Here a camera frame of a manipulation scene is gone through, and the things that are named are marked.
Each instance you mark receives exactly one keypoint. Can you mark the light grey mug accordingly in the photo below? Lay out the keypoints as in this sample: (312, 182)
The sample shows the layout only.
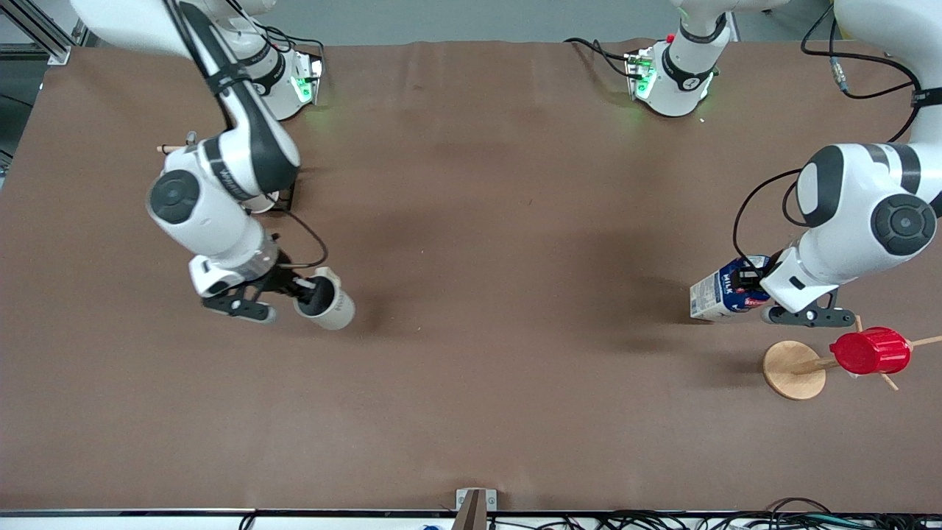
(338, 313)

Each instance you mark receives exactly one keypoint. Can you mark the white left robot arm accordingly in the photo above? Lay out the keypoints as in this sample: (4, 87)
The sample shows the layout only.
(854, 199)

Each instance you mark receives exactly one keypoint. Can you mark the metal bracket with post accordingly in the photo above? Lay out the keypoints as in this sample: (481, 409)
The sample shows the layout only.
(464, 497)

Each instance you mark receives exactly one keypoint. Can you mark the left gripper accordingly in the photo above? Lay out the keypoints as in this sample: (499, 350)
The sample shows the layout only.
(750, 279)

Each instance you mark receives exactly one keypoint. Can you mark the wooden mug tree stand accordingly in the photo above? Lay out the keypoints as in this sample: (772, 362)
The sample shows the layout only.
(791, 372)

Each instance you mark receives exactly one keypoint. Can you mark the aluminium frame profile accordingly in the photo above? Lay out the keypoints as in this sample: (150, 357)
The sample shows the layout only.
(44, 37)

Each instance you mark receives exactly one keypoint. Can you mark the red plastic cup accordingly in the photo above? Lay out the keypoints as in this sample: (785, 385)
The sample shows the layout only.
(872, 352)

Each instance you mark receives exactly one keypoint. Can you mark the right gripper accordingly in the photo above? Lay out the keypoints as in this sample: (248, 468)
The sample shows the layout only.
(282, 280)

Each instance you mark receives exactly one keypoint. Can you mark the brown table cover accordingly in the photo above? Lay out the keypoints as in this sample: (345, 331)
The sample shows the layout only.
(478, 221)

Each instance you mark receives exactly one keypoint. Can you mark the blue white milk carton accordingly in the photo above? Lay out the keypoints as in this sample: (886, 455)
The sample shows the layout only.
(710, 298)

